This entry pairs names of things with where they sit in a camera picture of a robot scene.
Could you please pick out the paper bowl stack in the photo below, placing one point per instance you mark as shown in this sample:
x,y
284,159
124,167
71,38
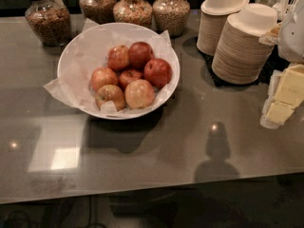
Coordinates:
x,y
240,56
214,14

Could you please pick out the red apple back left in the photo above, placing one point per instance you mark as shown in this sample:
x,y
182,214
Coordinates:
x,y
118,58

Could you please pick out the paper bowl stack front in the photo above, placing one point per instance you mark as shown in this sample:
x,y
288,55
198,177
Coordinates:
x,y
240,56

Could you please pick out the small red apple centre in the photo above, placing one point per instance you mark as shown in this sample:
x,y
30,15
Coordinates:
x,y
128,76

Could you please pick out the yellow-red apple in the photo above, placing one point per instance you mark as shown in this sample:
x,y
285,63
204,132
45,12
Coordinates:
x,y
139,94
110,93

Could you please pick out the glass jar mixed cereal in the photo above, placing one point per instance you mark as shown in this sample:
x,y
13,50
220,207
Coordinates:
x,y
138,12

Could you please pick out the white bowl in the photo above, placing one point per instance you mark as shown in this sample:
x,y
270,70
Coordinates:
x,y
79,51

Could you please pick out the paper bowl stack back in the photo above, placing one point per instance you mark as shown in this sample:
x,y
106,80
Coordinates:
x,y
214,14

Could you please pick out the glass jar light cereal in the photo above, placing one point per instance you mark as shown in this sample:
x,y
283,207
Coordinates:
x,y
171,15

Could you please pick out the glass jar dark granola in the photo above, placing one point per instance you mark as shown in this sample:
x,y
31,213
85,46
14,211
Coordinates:
x,y
99,11

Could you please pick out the yellow-red apple front left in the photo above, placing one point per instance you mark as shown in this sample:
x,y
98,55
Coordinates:
x,y
110,93

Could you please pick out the black mat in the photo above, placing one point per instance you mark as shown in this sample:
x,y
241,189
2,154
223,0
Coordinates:
x,y
274,62

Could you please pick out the glass jar brown cereal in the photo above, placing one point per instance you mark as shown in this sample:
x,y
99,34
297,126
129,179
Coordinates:
x,y
50,21

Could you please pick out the dark red apple back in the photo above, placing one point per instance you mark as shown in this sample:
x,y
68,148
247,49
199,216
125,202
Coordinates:
x,y
139,54

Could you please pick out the yellow-red apple front right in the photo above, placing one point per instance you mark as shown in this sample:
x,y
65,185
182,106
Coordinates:
x,y
139,94

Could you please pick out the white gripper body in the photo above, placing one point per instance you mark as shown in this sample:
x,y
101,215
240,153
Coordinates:
x,y
293,37

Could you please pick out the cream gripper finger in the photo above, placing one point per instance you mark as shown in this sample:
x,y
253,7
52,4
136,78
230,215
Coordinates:
x,y
285,95
270,38

